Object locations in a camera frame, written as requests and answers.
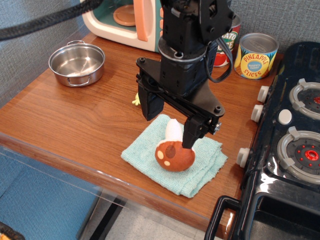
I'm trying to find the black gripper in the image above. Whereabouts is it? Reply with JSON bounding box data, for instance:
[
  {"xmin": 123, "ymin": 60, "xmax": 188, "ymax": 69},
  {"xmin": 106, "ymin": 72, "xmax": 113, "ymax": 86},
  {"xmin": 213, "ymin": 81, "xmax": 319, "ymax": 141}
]
[{"xmin": 136, "ymin": 39, "xmax": 225, "ymax": 149}]

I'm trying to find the black toy stove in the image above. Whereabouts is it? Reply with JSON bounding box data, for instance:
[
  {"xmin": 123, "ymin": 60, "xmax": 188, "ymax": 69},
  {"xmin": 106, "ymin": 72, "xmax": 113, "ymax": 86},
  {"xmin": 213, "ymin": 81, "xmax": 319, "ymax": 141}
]
[{"xmin": 205, "ymin": 41, "xmax": 320, "ymax": 240}]

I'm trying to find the pineapple slices can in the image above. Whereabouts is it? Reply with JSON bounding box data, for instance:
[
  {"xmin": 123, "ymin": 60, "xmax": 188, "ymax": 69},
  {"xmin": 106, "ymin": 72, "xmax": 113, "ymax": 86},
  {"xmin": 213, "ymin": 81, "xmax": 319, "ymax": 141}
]
[{"xmin": 234, "ymin": 32, "xmax": 279, "ymax": 80}]

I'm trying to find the black braided cable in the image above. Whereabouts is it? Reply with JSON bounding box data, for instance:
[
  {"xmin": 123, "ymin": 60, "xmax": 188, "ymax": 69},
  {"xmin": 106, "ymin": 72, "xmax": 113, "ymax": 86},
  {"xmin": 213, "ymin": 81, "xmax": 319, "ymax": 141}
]
[{"xmin": 0, "ymin": 0, "xmax": 105, "ymax": 42}]

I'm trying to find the plush brown mushroom toy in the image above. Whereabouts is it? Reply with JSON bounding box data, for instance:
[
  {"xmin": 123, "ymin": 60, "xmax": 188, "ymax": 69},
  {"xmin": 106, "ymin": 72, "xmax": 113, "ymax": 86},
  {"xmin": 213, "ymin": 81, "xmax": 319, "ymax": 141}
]
[{"xmin": 154, "ymin": 119, "xmax": 196, "ymax": 172}]

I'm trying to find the light blue towel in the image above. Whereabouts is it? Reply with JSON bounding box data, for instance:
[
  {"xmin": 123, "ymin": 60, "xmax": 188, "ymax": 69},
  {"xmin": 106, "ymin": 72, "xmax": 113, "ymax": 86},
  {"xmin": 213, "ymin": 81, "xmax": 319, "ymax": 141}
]
[{"xmin": 121, "ymin": 114, "xmax": 228, "ymax": 198}]

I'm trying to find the toy microwave oven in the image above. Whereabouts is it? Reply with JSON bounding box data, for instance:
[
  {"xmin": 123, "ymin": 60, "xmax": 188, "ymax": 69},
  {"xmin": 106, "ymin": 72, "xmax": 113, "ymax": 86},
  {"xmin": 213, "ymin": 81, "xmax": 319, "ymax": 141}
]
[{"xmin": 82, "ymin": 0, "xmax": 164, "ymax": 52}]

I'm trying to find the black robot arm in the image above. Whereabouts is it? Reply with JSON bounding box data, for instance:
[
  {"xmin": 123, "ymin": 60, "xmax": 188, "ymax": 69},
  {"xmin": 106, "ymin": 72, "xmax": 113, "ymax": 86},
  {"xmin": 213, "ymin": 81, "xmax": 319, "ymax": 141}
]
[{"xmin": 136, "ymin": 0, "xmax": 236, "ymax": 149}]

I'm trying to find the small steel pot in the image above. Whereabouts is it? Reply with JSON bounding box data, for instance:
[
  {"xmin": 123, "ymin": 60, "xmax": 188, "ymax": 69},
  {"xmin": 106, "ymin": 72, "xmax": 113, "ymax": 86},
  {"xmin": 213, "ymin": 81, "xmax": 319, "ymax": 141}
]
[{"xmin": 48, "ymin": 40, "xmax": 106, "ymax": 88}]

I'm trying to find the tomato sauce can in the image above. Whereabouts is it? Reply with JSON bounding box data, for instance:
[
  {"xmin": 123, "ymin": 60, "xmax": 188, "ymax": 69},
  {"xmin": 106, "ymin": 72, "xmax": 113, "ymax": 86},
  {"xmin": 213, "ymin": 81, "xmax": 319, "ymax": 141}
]
[{"xmin": 214, "ymin": 14, "xmax": 242, "ymax": 67}]

